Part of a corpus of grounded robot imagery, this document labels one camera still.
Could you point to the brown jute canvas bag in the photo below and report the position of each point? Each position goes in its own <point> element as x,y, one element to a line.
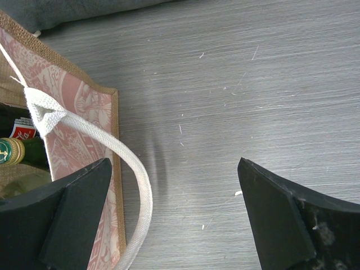
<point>79,123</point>

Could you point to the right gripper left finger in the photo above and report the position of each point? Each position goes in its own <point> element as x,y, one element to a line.
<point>54,226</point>

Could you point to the green glass bottle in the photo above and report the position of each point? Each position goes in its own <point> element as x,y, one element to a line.
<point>30,152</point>

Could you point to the clear soda bottle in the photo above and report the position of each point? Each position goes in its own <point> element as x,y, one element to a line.
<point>25,183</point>

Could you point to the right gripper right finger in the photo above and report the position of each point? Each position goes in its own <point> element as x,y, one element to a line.
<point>295,227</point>

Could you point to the coca-cola glass bottle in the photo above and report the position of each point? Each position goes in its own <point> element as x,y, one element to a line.
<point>16,122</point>

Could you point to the black floral plush pillow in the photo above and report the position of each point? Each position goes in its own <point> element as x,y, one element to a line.
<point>38,15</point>

